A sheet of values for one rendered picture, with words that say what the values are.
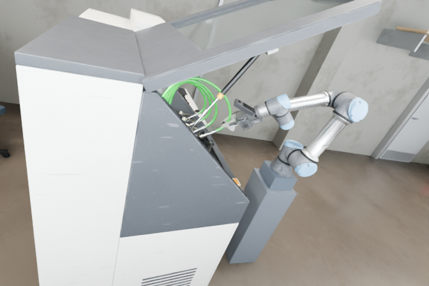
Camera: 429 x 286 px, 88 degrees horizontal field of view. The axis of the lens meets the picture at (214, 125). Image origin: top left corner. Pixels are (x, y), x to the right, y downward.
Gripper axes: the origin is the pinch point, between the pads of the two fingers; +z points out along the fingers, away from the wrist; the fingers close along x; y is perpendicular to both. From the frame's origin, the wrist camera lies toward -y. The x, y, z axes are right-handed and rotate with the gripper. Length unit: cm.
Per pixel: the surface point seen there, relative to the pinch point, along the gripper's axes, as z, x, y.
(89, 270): 66, -61, 3
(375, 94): -168, 268, 255
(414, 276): -78, -5, 260
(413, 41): -204, 223, 149
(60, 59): 7, -44, -65
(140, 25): 18, 28, -58
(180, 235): 32, -46, 19
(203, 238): 27, -42, 32
